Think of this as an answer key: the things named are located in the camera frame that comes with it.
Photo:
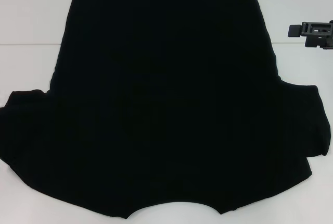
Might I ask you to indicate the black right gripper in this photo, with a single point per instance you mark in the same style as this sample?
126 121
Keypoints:
331 40

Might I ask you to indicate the black printed t-shirt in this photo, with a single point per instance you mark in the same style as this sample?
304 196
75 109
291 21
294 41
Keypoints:
169 78

